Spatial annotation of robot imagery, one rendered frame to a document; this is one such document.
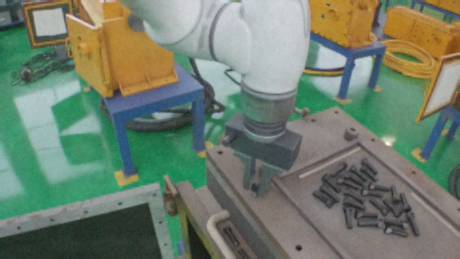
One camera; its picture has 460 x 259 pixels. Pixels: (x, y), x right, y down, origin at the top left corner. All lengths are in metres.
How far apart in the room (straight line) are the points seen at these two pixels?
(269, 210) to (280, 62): 0.32
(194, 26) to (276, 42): 0.12
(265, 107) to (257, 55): 0.09
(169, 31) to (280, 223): 0.40
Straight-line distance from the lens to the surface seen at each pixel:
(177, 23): 0.45
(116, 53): 2.45
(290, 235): 0.61
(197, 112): 2.59
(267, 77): 0.43
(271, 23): 0.41
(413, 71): 5.45
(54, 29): 3.86
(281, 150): 0.52
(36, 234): 0.96
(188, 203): 0.81
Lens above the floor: 1.85
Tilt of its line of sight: 37 degrees down
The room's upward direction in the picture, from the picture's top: 3 degrees clockwise
